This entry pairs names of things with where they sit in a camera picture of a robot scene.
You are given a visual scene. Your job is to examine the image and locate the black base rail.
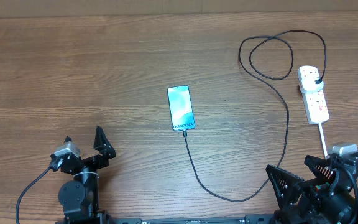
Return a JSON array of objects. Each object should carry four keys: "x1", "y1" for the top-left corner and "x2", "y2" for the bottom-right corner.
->
[{"x1": 56, "y1": 214, "x2": 273, "y2": 224}]

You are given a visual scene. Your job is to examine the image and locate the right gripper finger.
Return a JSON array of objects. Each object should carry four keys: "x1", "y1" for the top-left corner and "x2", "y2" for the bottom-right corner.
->
[
  {"x1": 304, "y1": 155, "x2": 333, "y2": 183},
  {"x1": 265, "y1": 165, "x2": 305, "y2": 208}
]

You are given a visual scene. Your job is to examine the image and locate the white charger plug adapter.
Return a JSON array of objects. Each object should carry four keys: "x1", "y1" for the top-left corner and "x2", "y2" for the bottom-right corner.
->
[{"x1": 299, "y1": 77, "x2": 324, "y2": 94}]

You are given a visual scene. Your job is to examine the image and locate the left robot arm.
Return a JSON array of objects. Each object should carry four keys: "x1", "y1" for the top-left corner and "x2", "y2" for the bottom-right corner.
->
[{"x1": 50, "y1": 126, "x2": 116, "y2": 223}]

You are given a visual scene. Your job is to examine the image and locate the Samsung Galaxy smartphone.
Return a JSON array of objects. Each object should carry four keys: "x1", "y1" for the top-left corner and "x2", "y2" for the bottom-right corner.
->
[{"x1": 167, "y1": 85, "x2": 196, "y2": 131}]

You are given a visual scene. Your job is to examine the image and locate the white power strip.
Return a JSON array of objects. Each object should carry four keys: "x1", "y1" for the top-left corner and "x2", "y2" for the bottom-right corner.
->
[{"x1": 297, "y1": 65, "x2": 331, "y2": 126}]

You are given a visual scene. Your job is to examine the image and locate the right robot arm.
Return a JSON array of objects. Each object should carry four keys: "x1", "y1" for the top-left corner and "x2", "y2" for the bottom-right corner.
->
[{"x1": 266, "y1": 151, "x2": 358, "y2": 224}]

